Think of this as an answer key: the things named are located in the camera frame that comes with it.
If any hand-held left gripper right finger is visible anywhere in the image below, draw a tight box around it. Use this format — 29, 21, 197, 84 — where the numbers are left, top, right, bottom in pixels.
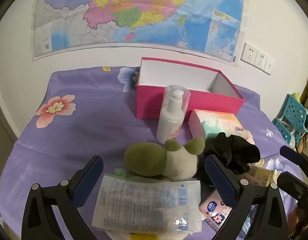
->
205, 154, 288, 240

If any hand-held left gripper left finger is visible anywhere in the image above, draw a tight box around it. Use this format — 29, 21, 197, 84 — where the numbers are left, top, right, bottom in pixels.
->
21, 155, 104, 240

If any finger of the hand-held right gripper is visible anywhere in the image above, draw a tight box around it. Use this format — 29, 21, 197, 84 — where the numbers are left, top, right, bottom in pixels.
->
280, 145, 308, 175
278, 171, 308, 203

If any yellow white wet wipes pack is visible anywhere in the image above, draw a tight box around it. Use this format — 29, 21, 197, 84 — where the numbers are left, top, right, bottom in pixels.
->
248, 165, 276, 188

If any green white packet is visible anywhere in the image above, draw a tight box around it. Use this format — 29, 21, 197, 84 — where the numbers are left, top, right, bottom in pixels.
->
113, 167, 169, 182

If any floral pocket tissue packet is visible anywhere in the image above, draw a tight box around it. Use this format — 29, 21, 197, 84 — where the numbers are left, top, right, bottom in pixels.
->
198, 189, 236, 230

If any black cloth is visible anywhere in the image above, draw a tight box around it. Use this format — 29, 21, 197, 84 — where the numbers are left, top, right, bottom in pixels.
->
198, 132, 261, 188

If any green plush toy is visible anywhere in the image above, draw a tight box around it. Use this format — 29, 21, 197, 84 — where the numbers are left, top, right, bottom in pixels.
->
124, 137, 206, 180

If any pink cardboard box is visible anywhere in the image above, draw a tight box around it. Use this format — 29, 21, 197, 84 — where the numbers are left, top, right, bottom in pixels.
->
135, 57, 245, 119

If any purple floral bed sheet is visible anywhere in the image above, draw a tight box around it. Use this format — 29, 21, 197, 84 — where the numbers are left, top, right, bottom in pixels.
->
0, 66, 308, 240

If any blue plastic rack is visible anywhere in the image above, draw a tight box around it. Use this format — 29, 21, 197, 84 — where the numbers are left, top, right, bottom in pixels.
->
273, 94, 308, 150

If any clear plastic packet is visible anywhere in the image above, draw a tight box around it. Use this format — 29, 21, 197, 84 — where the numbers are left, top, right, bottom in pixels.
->
91, 175, 203, 234

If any pastel tissue pack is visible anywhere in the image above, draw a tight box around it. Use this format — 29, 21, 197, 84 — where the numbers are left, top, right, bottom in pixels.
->
188, 109, 254, 145

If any white pump bottle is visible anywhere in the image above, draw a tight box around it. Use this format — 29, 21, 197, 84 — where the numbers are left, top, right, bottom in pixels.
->
156, 85, 191, 143

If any colourful wall map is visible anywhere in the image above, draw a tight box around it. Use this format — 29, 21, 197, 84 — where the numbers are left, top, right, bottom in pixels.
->
33, 0, 246, 62

